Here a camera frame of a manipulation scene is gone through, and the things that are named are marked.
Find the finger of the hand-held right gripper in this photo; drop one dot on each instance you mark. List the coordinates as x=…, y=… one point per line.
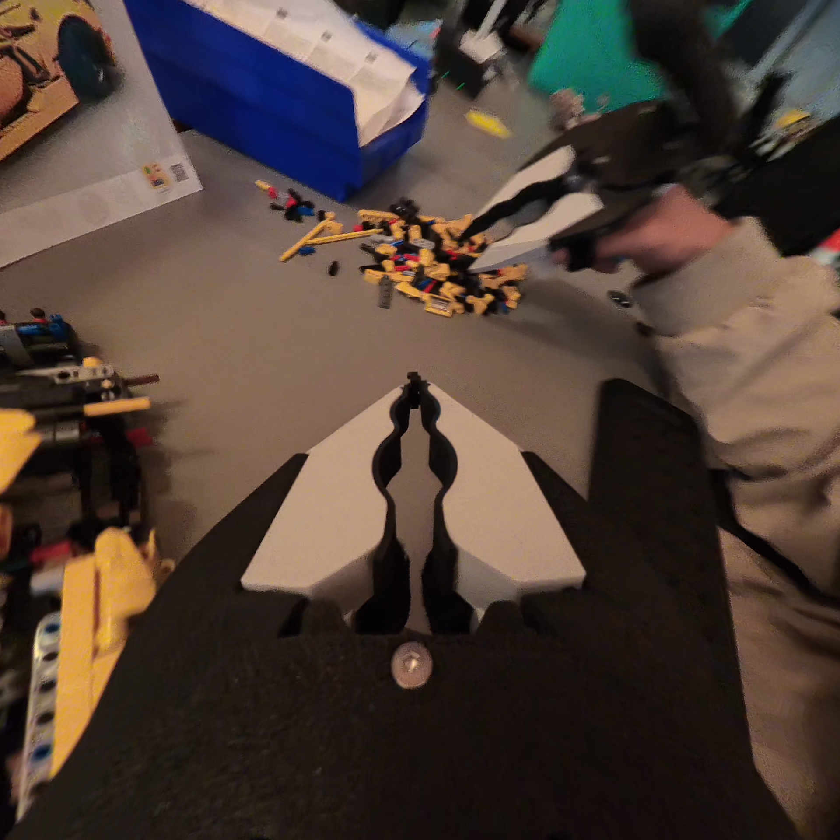
x=538, y=174
x=544, y=233

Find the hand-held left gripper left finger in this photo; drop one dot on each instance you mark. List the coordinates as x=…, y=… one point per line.
x=321, y=518

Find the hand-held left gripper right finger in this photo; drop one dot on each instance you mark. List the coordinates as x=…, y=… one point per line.
x=512, y=518

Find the small black brick connector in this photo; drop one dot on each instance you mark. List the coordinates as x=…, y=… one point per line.
x=413, y=380

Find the yellow toy brick car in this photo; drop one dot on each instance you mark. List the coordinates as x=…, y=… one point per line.
x=111, y=571

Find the grey desk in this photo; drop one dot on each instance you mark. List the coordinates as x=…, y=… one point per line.
x=262, y=328

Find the person's right hand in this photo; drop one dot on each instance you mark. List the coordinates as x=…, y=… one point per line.
x=663, y=229

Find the yellow flat brick piece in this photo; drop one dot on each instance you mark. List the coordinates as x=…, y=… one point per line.
x=487, y=123

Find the teal object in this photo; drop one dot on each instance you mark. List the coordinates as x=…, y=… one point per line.
x=590, y=52

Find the pile of loose toy bricks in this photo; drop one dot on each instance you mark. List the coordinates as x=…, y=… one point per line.
x=433, y=262

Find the long yellow brick axle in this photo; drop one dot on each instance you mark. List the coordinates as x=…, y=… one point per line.
x=348, y=235
x=305, y=243

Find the white paper sheets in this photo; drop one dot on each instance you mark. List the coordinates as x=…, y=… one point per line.
x=328, y=52

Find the cluster of small coloured pins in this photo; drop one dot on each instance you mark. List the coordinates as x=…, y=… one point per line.
x=292, y=200

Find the blue plastic bin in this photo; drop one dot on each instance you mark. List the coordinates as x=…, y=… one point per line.
x=262, y=111

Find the white instruction booklet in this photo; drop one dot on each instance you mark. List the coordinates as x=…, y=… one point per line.
x=98, y=164

